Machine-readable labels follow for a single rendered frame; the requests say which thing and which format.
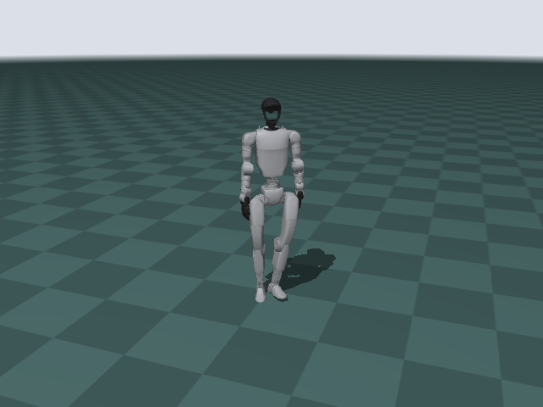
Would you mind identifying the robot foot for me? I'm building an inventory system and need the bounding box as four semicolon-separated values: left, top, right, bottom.
267;282;287;299
255;283;266;302

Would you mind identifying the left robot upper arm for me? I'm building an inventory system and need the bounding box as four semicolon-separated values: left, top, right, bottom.
287;130;304;171

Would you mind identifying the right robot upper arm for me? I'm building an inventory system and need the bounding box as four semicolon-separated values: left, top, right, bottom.
242;131;256;174

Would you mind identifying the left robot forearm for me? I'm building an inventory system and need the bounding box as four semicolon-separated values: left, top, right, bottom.
294;169;305;196

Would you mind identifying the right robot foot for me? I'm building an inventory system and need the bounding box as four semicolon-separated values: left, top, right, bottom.
255;283;266;302

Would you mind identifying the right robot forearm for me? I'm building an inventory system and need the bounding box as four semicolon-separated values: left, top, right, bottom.
239;164;251;202

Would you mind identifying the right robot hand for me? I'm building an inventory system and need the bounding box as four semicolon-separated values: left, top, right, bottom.
240;196;250;220

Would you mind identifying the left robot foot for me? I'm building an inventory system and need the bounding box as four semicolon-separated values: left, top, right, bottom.
267;282;287;299

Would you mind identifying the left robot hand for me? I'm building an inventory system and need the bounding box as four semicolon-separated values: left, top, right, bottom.
295;191;304;208

